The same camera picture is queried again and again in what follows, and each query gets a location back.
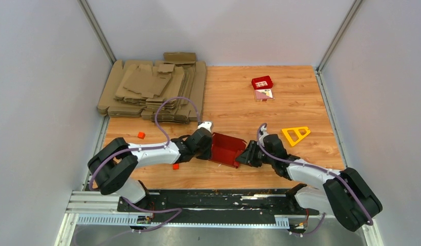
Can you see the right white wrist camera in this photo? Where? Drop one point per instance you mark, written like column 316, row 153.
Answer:
column 262, row 132

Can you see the aluminium frame rail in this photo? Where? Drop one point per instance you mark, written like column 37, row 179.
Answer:
column 91, row 208

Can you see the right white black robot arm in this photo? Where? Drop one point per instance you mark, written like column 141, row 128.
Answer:
column 342, row 194

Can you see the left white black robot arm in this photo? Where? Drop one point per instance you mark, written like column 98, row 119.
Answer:
column 111, row 168

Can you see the red toy brick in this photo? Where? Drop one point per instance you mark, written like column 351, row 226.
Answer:
column 264, row 82

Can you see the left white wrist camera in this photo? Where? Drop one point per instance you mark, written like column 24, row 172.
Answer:
column 208, row 125

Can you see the stack of flat cardboard boxes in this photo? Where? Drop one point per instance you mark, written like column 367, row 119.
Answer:
column 169, row 90

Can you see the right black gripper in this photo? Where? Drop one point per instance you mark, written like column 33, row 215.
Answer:
column 247, row 156

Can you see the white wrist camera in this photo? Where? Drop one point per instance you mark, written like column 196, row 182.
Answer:
column 262, row 132
column 208, row 125

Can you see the red paper box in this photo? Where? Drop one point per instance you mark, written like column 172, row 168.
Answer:
column 225, row 149

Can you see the yellow triangular plastic piece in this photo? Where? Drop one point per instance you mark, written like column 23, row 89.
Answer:
column 295, row 135

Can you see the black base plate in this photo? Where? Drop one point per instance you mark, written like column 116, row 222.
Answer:
column 272, row 201

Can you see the clear card box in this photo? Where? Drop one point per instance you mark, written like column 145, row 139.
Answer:
column 263, row 95

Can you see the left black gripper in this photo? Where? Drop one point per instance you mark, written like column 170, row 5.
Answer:
column 208, row 155

